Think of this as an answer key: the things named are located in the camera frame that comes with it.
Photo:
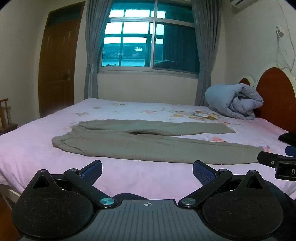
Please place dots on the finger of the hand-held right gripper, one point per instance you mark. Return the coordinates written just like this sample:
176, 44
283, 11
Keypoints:
291, 151
266, 158

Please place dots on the brown wooden door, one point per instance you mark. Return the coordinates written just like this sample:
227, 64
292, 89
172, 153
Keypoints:
59, 64

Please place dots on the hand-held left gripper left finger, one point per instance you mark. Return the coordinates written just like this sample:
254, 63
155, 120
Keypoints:
92, 172

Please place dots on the brown wooden headboard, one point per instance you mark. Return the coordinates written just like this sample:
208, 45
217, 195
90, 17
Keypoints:
277, 97

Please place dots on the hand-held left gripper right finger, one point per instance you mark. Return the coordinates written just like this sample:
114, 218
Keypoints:
204, 172

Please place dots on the window with metal frame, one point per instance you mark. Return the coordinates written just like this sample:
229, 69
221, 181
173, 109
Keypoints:
150, 37

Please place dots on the grey-green pants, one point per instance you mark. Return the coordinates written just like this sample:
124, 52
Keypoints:
148, 144

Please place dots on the wooden chair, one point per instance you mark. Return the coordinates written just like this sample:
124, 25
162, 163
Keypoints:
5, 120

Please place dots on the white air conditioner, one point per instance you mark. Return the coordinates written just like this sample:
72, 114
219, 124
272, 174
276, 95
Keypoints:
238, 2

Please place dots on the grey curtain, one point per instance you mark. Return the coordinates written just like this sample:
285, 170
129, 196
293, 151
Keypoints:
93, 46
205, 51

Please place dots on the bed with pink floral sheet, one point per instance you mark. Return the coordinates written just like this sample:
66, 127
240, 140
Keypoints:
34, 150

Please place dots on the blue-grey rolled quilt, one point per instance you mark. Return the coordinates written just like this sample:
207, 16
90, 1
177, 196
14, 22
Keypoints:
233, 100

